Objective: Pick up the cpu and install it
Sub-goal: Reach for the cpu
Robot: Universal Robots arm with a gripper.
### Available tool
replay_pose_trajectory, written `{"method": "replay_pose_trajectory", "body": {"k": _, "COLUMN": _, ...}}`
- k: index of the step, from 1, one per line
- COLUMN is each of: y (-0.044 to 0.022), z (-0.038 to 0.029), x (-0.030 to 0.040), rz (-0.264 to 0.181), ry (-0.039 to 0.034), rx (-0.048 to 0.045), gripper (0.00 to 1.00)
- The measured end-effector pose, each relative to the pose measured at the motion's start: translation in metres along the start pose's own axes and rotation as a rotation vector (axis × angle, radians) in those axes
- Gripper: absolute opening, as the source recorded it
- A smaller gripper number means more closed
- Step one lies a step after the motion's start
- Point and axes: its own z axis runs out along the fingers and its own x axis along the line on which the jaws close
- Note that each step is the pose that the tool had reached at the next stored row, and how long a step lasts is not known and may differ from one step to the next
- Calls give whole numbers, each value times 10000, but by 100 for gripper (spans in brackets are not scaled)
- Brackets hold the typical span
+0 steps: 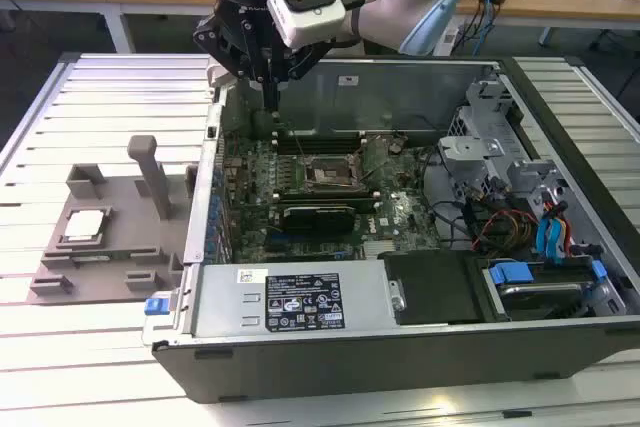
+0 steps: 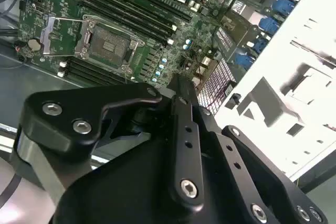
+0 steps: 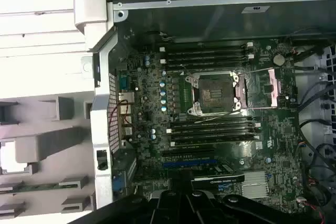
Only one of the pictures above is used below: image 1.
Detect blue disk carrier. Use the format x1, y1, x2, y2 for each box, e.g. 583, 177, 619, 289
488, 259, 535, 292

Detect black open PC case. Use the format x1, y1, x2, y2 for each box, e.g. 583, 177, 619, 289
141, 53, 640, 404

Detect green RAM stick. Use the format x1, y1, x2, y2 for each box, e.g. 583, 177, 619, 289
72, 248, 135, 263

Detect red flat wire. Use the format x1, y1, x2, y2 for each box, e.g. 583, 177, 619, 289
560, 216, 574, 259

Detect blue flat wire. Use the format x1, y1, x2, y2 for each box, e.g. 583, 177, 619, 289
534, 216, 552, 257
546, 200, 570, 269

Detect grey case release latch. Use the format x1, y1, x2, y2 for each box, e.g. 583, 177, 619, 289
206, 62, 236, 89

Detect green motherboard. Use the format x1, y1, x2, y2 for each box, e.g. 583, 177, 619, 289
219, 134, 444, 263

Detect silver hard disk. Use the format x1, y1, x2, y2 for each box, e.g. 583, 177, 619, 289
497, 282, 585, 321

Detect black plastic shroud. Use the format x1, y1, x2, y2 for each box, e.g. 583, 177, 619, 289
377, 249, 489, 326

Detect CPU socket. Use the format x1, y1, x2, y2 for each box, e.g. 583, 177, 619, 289
298, 152, 365, 194

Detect grey parts rack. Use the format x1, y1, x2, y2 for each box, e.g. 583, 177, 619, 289
28, 134, 201, 306

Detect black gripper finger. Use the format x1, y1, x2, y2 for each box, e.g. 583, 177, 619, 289
193, 16, 274, 113
272, 41, 331, 113

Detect silver square CPU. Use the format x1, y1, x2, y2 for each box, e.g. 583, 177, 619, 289
64, 210, 107, 239

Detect white labelled device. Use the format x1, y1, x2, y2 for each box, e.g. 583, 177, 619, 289
432, 24, 461, 57

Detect yellow red power wires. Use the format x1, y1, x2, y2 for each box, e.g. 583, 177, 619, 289
469, 209, 540, 251

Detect silver power supply unit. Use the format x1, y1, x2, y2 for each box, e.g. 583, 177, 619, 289
192, 260, 396, 339

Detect black cylindrical part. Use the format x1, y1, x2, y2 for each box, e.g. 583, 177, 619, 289
251, 109, 275, 137

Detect black graphics card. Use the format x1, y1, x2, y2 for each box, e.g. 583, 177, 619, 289
269, 204, 357, 237

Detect metal socket cover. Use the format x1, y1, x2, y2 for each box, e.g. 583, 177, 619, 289
355, 138, 390, 180

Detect metal drive cage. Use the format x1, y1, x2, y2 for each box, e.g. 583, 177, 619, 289
437, 77, 576, 248

